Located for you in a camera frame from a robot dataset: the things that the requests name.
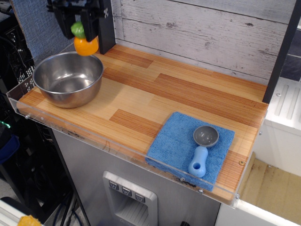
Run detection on silver toy fridge dispenser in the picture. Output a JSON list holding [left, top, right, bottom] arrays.
[[103, 171, 158, 226]]

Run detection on blue fabric panel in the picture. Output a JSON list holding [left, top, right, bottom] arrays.
[[10, 0, 75, 65]]

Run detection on blue microfiber cloth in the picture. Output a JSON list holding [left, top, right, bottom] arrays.
[[145, 112, 235, 192]]

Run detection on white toy sink drainboard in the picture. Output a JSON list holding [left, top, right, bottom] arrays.
[[266, 77, 301, 130]]

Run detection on clear acrylic table guard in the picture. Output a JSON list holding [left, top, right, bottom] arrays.
[[7, 74, 268, 205]]

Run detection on grey scoop blue handle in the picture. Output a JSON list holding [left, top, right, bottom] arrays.
[[188, 126, 219, 178]]

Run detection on stainless steel pot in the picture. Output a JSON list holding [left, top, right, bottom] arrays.
[[32, 52, 104, 108]]

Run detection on orange toy pineapple green top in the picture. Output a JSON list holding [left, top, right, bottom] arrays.
[[71, 21, 99, 56]]

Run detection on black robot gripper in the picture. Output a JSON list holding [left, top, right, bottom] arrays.
[[47, 0, 103, 42]]

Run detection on black vertical post right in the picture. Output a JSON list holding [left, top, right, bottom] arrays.
[[262, 0, 301, 104]]

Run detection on yellow object bottom left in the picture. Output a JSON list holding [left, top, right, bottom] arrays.
[[17, 215, 41, 226]]

